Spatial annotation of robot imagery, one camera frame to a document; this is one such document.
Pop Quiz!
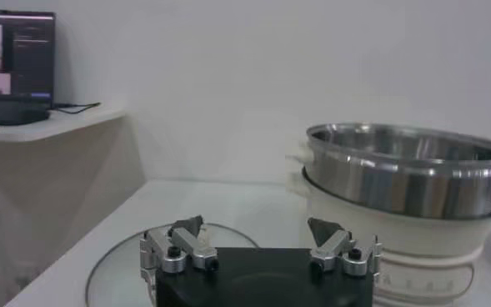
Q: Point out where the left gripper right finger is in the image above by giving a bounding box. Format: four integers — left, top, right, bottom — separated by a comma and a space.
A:
307, 216, 383, 278

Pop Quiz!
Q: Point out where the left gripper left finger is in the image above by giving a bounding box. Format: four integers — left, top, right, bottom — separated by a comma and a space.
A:
139, 214, 220, 294

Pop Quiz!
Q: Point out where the black computer mouse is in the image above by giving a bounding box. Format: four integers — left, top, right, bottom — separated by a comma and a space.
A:
0, 106, 51, 127

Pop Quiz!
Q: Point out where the black laptop charger cable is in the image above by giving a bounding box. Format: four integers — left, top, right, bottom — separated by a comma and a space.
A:
52, 101, 102, 115

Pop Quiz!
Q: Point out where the black laptop with keyboard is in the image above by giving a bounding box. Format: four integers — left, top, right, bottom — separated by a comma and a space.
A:
0, 8, 57, 120

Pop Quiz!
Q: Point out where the cream electric cooking pot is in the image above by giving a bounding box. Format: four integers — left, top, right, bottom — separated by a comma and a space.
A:
288, 170, 491, 307

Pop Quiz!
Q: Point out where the white side table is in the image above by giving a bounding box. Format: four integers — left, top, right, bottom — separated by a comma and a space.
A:
0, 106, 146, 307

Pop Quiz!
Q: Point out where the stainless steel steamer basket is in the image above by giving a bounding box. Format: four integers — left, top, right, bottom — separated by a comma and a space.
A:
285, 122, 491, 221

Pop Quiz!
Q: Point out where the round glass pot lid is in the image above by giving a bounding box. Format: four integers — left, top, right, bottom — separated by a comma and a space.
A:
84, 222, 259, 307

